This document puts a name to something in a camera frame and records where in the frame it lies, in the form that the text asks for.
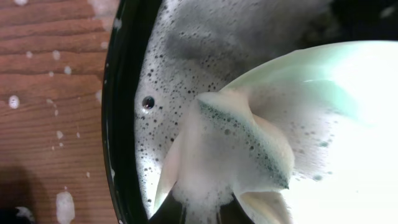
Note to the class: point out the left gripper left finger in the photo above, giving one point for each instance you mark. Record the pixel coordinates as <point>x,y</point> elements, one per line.
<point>170,212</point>

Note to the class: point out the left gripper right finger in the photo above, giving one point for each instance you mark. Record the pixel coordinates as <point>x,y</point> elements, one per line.
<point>232,213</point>

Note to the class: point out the green yellow sponge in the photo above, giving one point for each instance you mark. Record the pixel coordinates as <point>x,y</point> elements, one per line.
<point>224,152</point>

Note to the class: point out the mint green plate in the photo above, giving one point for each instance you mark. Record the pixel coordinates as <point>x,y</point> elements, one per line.
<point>337,106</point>

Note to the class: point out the black round tray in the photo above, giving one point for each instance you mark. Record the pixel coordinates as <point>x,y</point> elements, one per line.
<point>163,53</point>

